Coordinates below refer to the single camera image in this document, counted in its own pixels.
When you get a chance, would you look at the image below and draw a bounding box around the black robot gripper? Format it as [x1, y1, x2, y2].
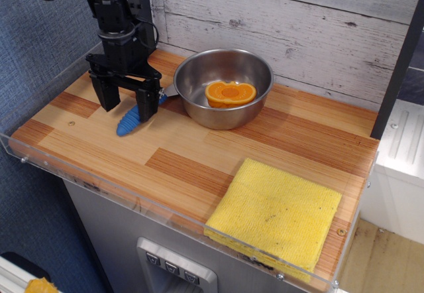
[86, 32, 162, 123]

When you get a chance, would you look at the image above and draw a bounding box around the blue handled metal fork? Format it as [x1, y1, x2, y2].
[116, 84, 178, 137]

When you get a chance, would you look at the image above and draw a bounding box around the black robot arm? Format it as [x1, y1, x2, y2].
[86, 0, 162, 123]

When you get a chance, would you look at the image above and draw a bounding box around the silver metal bowl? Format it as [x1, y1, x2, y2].
[174, 49, 274, 130]

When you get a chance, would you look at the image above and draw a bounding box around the orange toy fruit slice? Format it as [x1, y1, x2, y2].
[205, 81, 257, 108]

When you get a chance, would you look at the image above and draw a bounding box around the silver toy fridge cabinet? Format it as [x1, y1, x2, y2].
[62, 178, 299, 293]

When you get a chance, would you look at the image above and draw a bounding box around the clear acrylic table guard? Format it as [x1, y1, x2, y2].
[1, 58, 378, 292]

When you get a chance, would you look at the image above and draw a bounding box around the yellow folded cloth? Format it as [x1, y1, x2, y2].
[203, 158, 342, 282]

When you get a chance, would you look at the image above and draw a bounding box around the yellow object bottom left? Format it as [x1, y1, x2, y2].
[24, 278, 59, 293]

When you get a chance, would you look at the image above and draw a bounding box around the white toy sink unit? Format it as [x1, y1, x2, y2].
[360, 99, 423, 243]

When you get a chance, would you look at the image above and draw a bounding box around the black vertical post left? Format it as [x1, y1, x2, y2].
[137, 0, 157, 54]

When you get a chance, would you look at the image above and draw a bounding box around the black vertical post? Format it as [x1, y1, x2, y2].
[370, 0, 423, 140]
[137, 0, 157, 54]

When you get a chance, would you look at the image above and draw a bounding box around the black vertical post right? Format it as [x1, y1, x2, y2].
[370, 0, 423, 140]

